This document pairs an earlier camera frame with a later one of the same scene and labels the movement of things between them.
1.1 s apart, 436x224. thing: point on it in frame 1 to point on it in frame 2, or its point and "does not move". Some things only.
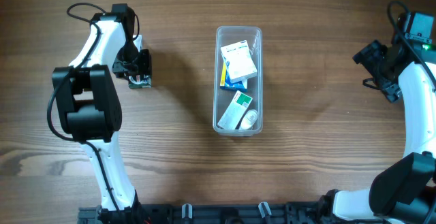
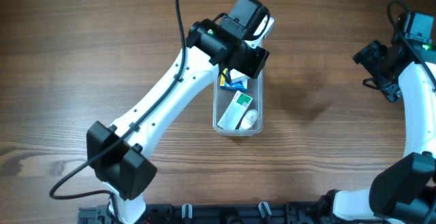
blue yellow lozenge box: x=226 y=83 does not move
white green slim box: x=234 y=113 does not move
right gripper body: x=378 y=73 does not move
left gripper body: x=145 y=66 to x=252 y=62
